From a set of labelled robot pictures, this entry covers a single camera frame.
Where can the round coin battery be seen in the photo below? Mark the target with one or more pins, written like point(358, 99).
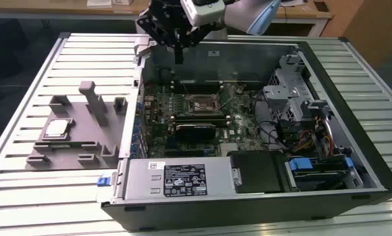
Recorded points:
point(239, 90)

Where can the blue plastic clip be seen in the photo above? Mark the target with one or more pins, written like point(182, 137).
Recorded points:
point(348, 163)

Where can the grey parts rack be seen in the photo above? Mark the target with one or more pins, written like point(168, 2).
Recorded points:
point(84, 137)

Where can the wooden desk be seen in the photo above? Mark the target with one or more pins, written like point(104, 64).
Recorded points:
point(51, 9)

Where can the green motherboard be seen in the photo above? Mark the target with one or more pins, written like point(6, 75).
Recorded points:
point(242, 123)

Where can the CPU socket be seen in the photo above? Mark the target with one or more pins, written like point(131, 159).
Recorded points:
point(204, 103)

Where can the black case fan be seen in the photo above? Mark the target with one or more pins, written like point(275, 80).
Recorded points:
point(166, 77)

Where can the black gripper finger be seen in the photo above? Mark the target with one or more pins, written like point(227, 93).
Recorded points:
point(196, 34)
point(154, 29)

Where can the blue disk carrier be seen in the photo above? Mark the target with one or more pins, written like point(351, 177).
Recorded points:
point(300, 164)

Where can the green RAM stick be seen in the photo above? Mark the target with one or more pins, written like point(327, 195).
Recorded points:
point(64, 146)

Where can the black graphics card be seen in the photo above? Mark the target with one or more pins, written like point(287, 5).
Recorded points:
point(196, 134)

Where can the blue case latch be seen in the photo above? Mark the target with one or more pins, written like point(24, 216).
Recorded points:
point(104, 181)

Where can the metal drive cage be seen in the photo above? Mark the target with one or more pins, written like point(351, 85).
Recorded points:
point(282, 93)

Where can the grey power supply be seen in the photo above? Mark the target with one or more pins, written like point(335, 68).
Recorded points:
point(143, 179)

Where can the white paper box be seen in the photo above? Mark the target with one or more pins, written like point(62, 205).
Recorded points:
point(99, 2)
point(122, 2)

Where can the black plastic shroud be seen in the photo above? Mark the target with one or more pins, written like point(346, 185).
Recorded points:
point(258, 172)

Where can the black open PC case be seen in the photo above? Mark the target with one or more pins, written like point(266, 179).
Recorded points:
point(215, 216)

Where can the black RAM slot bank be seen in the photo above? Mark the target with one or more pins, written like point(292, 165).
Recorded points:
point(196, 87)
point(199, 120)

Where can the silver chipset heat sink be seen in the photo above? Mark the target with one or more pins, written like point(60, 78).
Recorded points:
point(230, 147)

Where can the silver CPU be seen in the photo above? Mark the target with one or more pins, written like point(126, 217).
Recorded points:
point(59, 127)

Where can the wooden cabinet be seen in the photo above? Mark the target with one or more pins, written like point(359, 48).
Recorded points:
point(372, 29)

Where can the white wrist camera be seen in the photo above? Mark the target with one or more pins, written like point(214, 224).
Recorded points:
point(206, 12)

